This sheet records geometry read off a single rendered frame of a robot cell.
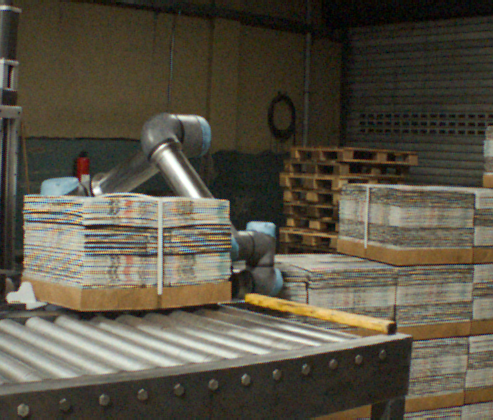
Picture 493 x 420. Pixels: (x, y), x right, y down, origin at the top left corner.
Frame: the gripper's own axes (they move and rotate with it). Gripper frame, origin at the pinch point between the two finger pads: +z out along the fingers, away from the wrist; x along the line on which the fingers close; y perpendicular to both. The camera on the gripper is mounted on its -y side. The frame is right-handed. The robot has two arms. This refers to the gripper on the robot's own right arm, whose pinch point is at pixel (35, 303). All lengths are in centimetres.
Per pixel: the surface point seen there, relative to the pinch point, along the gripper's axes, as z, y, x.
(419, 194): 118, 24, -9
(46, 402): -31, -5, -68
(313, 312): 43, -1, -42
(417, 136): 756, 105, 517
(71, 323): -3.7, -1.2, -24.4
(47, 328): -10.3, -1.5, -27.0
